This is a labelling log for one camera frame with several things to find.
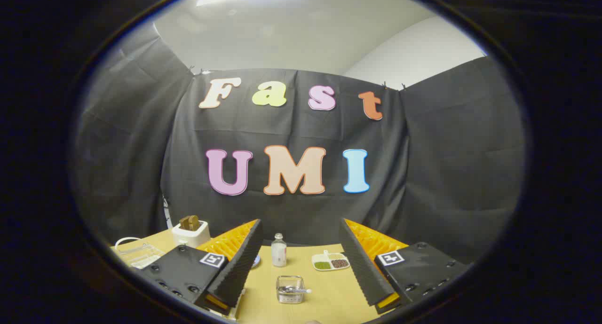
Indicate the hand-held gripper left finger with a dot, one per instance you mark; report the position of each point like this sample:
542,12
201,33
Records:
237,267

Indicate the small clear bottle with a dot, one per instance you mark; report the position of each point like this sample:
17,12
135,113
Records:
279,251

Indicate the clear dish rack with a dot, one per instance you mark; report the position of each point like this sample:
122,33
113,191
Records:
137,252

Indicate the silver spoon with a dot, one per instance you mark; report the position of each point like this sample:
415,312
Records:
294,290

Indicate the brown toast slice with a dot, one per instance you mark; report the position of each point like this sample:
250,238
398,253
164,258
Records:
189,222

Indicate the white toaster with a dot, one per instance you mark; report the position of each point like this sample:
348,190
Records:
190,237

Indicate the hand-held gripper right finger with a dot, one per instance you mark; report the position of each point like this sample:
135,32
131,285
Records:
360,267

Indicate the plate with blue rim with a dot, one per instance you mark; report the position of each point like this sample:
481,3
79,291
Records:
255,262

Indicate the black backdrop cloth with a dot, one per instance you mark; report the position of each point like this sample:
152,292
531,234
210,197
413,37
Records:
291,140

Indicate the white divided snack tray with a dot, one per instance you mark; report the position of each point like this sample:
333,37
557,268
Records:
331,262

